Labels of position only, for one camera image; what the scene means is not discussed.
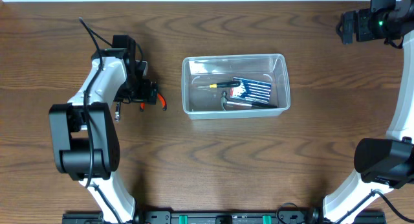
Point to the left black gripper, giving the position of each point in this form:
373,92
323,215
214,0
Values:
151,92

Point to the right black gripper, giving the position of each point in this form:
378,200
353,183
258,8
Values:
347,28

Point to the red handled pliers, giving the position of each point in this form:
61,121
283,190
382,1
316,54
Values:
162,100

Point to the small black handled hammer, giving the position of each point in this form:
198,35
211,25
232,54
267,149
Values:
225,103

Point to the black yellow screwdriver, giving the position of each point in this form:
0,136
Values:
229,84

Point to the precision screwdriver set case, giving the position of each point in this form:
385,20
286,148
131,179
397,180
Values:
251,90

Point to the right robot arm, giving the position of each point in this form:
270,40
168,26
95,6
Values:
380,165

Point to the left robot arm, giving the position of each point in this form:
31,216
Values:
84,139

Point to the clear plastic container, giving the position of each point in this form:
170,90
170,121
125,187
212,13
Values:
200,104

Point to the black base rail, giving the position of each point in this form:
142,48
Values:
284,216

